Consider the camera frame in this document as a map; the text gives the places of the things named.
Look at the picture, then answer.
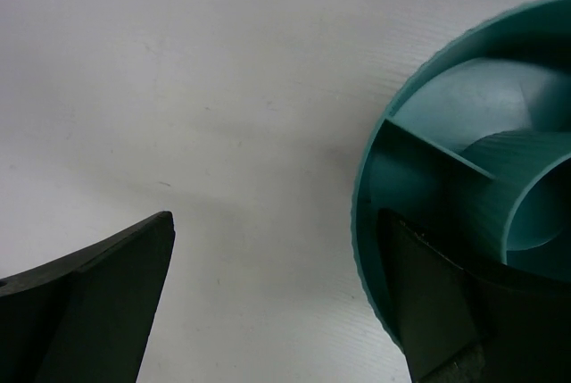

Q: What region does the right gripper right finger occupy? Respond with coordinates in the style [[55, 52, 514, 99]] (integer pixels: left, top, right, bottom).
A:
[[377, 209, 570, 382]]

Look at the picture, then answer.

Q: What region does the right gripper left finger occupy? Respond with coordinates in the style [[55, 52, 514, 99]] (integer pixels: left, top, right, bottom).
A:
[[1, 212, 174, 382]]

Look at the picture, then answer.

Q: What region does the teal round divided container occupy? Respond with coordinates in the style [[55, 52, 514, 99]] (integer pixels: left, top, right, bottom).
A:
[[351, 0, 570, 343]]

